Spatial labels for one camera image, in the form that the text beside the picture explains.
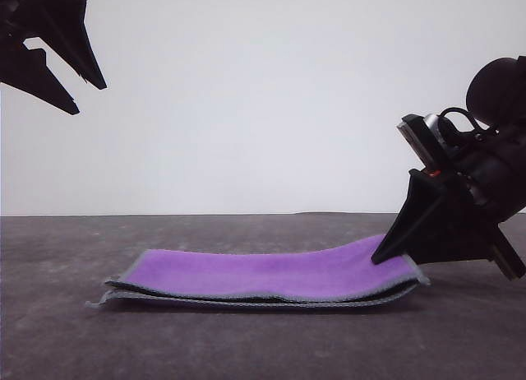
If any grey table cloth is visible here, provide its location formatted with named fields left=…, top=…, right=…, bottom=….
left=0, top=211, right=526, bottom=380

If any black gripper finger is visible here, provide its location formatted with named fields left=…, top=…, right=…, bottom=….
left=39, top=0, right=108, bottom=90
left=371, top=169, right=449, bottom=265
left=0, top=45, right=81, bottom=117
left=404, top=209, right=501, bottom=266

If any purple towel with grey hem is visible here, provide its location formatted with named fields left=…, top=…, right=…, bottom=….
left=84, top=233, right=431, bottom=313

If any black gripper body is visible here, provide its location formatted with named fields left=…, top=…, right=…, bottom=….
left=443, top=137, right=526, bottom=281
left=0, top=0, right=90, bottom=58

